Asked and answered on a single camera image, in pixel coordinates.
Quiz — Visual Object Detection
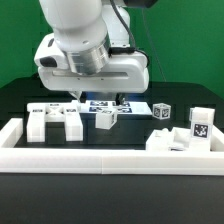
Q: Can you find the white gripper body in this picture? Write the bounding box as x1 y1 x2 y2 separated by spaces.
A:
34 34 149 93

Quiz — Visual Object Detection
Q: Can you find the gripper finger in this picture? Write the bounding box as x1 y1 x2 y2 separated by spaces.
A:
70 91 87 103
115 93 125 105

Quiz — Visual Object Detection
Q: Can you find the white chair seat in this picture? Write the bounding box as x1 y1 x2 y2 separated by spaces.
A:
145 127 190 152

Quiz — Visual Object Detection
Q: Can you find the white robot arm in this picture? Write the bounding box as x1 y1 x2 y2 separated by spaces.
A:
34 0 158 103

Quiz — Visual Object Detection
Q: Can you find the white flat tag board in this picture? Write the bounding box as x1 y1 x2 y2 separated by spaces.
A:
73 100 152 116

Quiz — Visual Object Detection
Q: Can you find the white tagged cube middle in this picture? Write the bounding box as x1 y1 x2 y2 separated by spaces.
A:
152 103 171 120

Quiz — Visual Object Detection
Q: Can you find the black raised platform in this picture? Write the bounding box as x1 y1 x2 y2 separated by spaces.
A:
0 74 224 123

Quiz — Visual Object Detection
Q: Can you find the white U-shaped boundary fence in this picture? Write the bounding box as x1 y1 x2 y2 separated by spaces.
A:
0 118 224 176

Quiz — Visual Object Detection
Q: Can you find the white chair back frame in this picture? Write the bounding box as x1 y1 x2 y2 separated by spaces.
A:
26 101 83 142

